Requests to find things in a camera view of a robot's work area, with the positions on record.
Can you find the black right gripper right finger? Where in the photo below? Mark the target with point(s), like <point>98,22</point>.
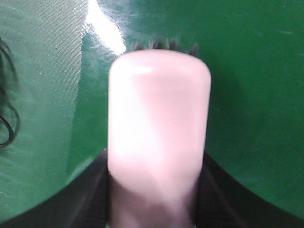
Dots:
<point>222,202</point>

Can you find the pink hand broom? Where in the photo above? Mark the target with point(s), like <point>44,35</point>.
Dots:
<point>157,118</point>

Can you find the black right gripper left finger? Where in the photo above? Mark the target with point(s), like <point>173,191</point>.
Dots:
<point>81,204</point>

